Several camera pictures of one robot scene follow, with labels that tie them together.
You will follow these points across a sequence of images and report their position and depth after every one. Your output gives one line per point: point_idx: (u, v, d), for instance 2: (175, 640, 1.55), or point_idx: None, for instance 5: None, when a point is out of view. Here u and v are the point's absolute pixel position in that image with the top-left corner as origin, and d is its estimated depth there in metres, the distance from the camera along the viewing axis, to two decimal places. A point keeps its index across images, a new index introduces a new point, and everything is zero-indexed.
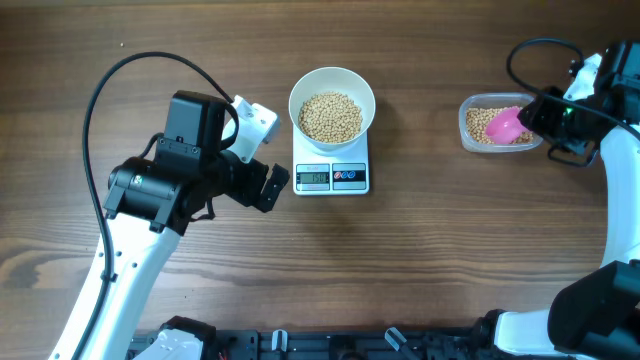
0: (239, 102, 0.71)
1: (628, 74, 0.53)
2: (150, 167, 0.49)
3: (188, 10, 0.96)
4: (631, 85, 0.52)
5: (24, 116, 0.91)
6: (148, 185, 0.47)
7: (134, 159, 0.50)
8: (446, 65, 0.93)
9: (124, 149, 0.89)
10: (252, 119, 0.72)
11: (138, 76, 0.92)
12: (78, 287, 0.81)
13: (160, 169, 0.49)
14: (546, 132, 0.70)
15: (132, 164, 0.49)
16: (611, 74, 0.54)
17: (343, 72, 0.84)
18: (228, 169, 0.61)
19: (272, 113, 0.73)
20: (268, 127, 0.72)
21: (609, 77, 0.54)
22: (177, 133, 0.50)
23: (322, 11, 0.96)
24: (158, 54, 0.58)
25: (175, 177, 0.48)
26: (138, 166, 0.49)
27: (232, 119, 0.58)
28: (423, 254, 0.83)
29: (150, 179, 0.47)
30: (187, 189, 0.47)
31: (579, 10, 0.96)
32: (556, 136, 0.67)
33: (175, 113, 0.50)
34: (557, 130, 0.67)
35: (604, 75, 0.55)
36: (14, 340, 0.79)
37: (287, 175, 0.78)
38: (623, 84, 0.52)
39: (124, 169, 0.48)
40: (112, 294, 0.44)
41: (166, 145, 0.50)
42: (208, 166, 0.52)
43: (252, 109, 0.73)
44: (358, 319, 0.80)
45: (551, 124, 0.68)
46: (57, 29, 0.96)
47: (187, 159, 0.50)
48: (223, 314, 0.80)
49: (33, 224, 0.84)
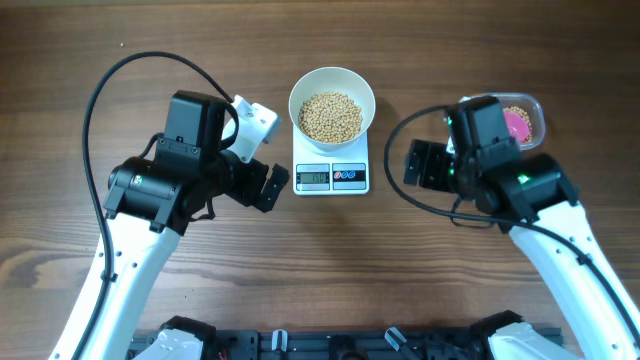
0: (239, 103, 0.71)
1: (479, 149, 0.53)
2: (150, 166, 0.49)
3: (188, 10, 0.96)
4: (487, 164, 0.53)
5: (24, 116, 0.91)
6: (148, 185, 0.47)
7: (133, 159, 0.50)
8: (447, 64, 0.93)
9: (125, 149, 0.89)
10: (252, 119, 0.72)
11: (138, 76, 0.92)
12: (77, 287, 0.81)
13: (160, 169, 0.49)
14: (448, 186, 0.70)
15: (132, 164, 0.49)
16: (471, 152, 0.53)
17: (343, 72, 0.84)
18: (228, 169, 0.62)
19: (272, 113, 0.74)
20: (268, 127, 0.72)
21: (472, 153, 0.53)
22: (177, 133, 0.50)
23: (323, 11, 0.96)
24: (158, 54, 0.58)
25: (175, 177, 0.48)
26: (138, 166, 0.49)
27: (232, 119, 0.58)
28: (423, 254, 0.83)
29: (150, 178, 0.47)
30: (186, 189, 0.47)
31: (579, 9, 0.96)
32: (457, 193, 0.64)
33: (175, 113, 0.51)
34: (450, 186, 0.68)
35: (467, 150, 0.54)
36: (13, 340, 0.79)
37: (287, 175, 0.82)
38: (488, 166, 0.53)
39: (124, 169, 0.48)
40: (112, 294, 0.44)
41: (166, 145, 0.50)
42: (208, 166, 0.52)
43: (252, 109, 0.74)
44: (358, 319, 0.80)
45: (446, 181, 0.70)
46: (57, 29, 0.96)
47: (186, 159, 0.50)
48: (223, 314, 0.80)
49: (33, 224, 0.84)
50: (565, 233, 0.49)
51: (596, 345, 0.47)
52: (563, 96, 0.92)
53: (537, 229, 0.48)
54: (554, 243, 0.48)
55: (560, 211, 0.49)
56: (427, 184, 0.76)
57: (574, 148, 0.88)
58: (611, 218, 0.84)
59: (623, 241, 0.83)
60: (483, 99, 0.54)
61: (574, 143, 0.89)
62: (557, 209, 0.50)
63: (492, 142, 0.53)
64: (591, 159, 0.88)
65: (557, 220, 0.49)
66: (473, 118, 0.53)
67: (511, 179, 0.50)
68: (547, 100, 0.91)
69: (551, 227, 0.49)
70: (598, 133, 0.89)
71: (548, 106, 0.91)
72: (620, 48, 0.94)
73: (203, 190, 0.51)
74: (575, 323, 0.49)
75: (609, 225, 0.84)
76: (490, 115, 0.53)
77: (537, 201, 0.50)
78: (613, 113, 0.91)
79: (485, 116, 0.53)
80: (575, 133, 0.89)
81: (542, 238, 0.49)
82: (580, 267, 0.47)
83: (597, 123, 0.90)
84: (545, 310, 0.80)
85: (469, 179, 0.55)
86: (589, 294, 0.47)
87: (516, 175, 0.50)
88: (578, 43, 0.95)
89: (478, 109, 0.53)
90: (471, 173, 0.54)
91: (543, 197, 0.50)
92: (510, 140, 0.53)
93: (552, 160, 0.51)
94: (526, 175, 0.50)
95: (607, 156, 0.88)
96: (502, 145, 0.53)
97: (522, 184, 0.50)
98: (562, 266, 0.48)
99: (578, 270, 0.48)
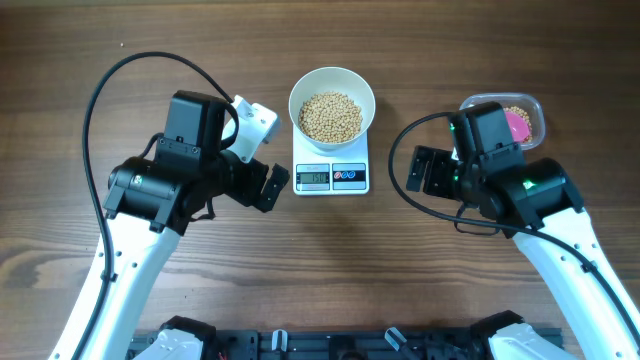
0: (239, 103, 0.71)
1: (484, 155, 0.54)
2: (150, 166, 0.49)
3: (188, 10, 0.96)
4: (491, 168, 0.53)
5: (25, 116, 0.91)
6: (148, 185, 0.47)
7: (134, 159, 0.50)
8: (447, 64, 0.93)
9: (125, 149, 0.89)
10: (252, 119, 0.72)
11: (138, 76, 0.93)
12: (78, 286, 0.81)
13: (160, 168, 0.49)
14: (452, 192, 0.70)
15: (132, 164, 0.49)
16: (476, 156, 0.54)
17: (343, 72, 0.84)
18: (228, 169, 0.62)
19: (272, 113, 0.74)
20: (268, 127, 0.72)
21: (476, 158, 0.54)
22: (177, 132, 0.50)
23: (323, 11, 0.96)
24: (158, 54, 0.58)
25: (175, 177, 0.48)
26: (138, 166, 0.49)
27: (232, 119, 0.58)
28: (423, 254, 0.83)
29: (150, 178, 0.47)
30: (187, 189, 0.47)
31: (579, 10, 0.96)
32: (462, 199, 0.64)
33: (175, 113, 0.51)
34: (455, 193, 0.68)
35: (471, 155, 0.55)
36: (14, 339, 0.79)
37: (287, 175, 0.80)
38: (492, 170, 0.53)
39: (124, 169, 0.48)
40: (112, 294, 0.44)
41: (166, 144, 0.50)
42: (208, 167, 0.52)
43: (252, 109, 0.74)
44: (358, 319, 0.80)
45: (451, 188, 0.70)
46: (57, 29, 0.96)
47: (187, 159, 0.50)
48: (223, 314, 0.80)
49: (34, 224, 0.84)
50: (571, 240, 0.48)
51: (598, 349, 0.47)
52: (563, 96, 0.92)
53: (543, 237, 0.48)
54: (558, 250, 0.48)
55: (566, 218, 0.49)
56: (431, 189, 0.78)
57: (574, 148, 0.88)
58: (611, 218, 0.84)
59: (623, 241, 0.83)
60: (486, 105, 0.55)
61: (574, 142, 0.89)
62: (562, 216, 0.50)
63: (496, 148, 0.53)
64: (591, 159, 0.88)
65: (563, 227, 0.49)
66: (478, 124, 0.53)
67: (516, 184, 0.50)
68: (547, 100, 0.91)
69: (557, 234, 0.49)
70: (598, 133, 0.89)
71: (549, 106, 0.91)
72: (620, 48, 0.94)
73: (203, 190, 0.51)
74: (575, 325, 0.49)
75: (609, 225, 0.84)
76: (493, 120, 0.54)
77: (542, 207, 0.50)
78: (613, 114, 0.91)
79: (487, 121, 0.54)
80: (575, 133, 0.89)
81: (547, 245, 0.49)
82: (586, 275, 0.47)
83: (597, 123, 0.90)
84: (545, 309, 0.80)
85: (473, 184, 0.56)
86: (593, 300, 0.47)
87: (522, 180, 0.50)
88: (578, 43, 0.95)
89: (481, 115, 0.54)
90: (475, 179, 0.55)
91: (548, 203, 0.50)
92: (514, 145, 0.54)
93: (558, 166, 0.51)
94: (532, 180, 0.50)
95: (607, 156, 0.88)
96: (506, 150, 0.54)
97: (528, 189, 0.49)
98: (566, 272, 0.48)
99: (583, 277, 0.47)
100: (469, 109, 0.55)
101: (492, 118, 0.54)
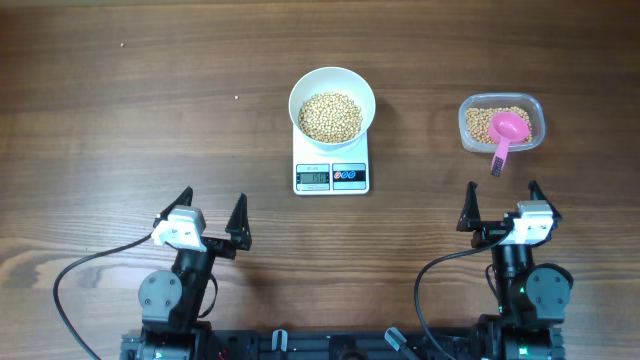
0: (157, 236, 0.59)
1: (500, 244, 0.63)
2: (163, 338, 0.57)
3: (189, 10, 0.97)
4: (510, 259, 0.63)
5: (24, 116, 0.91)
6: (170, 342, 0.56)
7: (146, 329, 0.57)
8: (446, 64, 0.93)
9: (124, 149, 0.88)
10: (178, 237, 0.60)
11: (138, 76, 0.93)
12: (78, 287, 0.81)
13: (172, 336, 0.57)
14: (497, 264, 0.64)
15: (150, 337, 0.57)
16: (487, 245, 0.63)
17: (343, 71, 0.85)
18: (200, 257, 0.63)
19: (187, 221, 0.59)
20: (197, 238, 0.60)
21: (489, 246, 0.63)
22: (164, 297, 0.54)
23: (322, 11, 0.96)
24: (140, 241, 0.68)
25: (184, 340, 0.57)
26: (156, 337, 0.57)
27: (196, 230, 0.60)
28: (423, 254, 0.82)
29: (167, 346, 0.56)
30: (195, 343, 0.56)
31: (578, 11, 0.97)
32: (493, 260, 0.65)
33: (162, 278, 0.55)
34: (494, 261, 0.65)
35: (492, 242, 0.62)
36: (13, 340, 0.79)
37: (243, 206, 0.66)
38: (504, 249, 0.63)
39: (146, 342, 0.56)
40: None
41: (154, 310, 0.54)
42: (186, 305, 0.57)
43: (172, 230, 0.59)
44: (358, 319, 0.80)
45: (497, 259, 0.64)
46: (58, 29, 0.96)
47: (174, 314, 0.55)
48: (223, 314, 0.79)
49: (34, 224, 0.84)
50: None
51: None
52: (563, 95, 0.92)
53: None
54: None
55: None
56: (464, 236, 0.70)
57: (574, 148, 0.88)
58: (611, 218, 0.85)
59: (623, 241, 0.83)
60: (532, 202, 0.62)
61: (574, 142, 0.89)
62: None
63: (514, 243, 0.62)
64: (591, 159, 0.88)
65: None
66: (536, 320, 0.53)
67: (514, 343, 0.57)
68: (547, 100, 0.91)
69: None
70: (598, 132, 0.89)
71: (549, 106, 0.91)
72: (620, 49, 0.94)
73: (193, 320, 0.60)
74: None
75: (609, 224, 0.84)
76: (550, 311, 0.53)
77: None
78: (613, 113, 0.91)
79: (533, 219, 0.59)
80: (575, 133, 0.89)
81: None
82: None
83: (596, 122, 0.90)
84: None
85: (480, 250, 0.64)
86: None
87: (519, 342, 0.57)
88: (579, 43, 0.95)
89: (542, 311, 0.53)
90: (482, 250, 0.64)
91: None
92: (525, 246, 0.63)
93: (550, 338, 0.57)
94: (527, 345, 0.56)
95: (608, 156, 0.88)
96: (519, 248, 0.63)
97: (521, 353, 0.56)
98: None
99: None
100: (519, 205, 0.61)
101: (552, 308, 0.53)
